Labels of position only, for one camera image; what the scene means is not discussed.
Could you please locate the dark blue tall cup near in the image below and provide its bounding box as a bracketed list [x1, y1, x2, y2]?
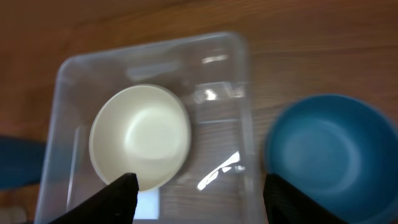
[0, 136, 46, 190]

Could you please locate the dark blue bowl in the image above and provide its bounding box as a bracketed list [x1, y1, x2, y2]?
[263, 94, 397, 223]

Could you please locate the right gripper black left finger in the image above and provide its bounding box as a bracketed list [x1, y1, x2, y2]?
[51, 173, 139, 224]

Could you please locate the cream bowl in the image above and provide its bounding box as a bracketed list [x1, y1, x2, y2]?
[89, 85, 192, 192]

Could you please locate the clear plastic storage container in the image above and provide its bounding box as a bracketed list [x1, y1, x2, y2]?
[35, 32, 264, 223]

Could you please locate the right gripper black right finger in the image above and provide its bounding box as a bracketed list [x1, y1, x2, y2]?
[263, 174, 346, 224]

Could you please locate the white label in container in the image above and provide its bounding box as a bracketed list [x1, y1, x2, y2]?
[134, 189, 160, 220]

